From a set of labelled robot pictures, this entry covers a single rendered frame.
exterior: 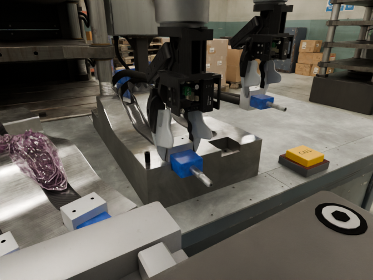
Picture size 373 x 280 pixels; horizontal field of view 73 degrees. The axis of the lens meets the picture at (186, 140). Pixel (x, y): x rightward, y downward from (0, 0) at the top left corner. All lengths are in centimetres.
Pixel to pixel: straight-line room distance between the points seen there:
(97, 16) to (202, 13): 78
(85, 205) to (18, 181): 15
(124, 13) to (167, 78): 92
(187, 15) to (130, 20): 93
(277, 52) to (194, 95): 32
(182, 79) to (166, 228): 22
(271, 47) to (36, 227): 56
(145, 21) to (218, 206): 100
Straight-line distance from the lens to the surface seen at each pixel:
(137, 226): 16
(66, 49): 115
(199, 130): 44
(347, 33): 728
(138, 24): 129
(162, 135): 41
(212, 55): 445
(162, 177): 44
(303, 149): 67
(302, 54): 733
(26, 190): 48
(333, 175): 70
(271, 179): 59
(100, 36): 111
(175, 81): 34
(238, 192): 53
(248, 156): 54
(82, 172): 49
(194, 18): 36
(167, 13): 36
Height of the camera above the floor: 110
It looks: 24 degrees down
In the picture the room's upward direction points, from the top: straight up
